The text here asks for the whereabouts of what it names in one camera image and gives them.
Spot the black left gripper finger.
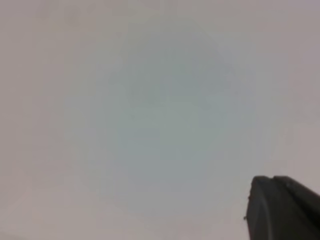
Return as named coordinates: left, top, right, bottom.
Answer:
left=244, top=176, right=320, bottom=240

